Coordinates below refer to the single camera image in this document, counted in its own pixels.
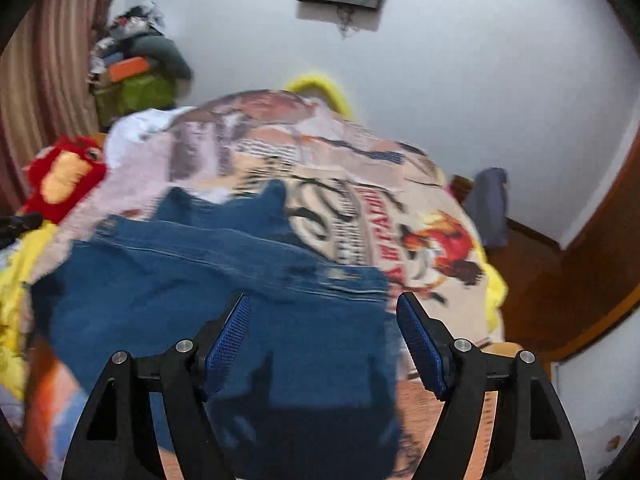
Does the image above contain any yellow garment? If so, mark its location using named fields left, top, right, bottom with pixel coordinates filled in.
left=1, top=221, right=58, bottom=401

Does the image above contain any pile of clothes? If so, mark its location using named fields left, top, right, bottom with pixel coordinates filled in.
left=88, top=0, right=193, bottom=84

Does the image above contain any green storage box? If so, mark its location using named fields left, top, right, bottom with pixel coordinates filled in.
left=93, top=72, right=176, bottom=128

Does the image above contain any red striped curtain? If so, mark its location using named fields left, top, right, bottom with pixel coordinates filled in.
left=1, top=0, right=113, bottom=214

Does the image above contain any yellow pillow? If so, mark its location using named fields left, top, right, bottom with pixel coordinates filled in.
left=284, top=74, right=354, bottom=120

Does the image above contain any printed newspaper pattern bedspread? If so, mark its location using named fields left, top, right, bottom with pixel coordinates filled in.
left=19, top=88, right=507, bottom=480

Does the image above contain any red plush toy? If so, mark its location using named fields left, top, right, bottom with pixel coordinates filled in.
left=22, top=136, right=107, bottom=224

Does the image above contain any blue denim jacket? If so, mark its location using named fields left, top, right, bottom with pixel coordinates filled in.
left=30, top=181, right=399, bottom=479

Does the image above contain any white cloth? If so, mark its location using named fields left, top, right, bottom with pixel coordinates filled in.
left=103, top=106, right=194, bottom=168

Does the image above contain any orange shoe box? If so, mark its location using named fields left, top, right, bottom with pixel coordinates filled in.
left=108, top=56, right=151, bottom=84

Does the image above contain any grey blue backpack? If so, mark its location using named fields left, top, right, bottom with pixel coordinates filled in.
left=463, top=167, right=509, bottom=249

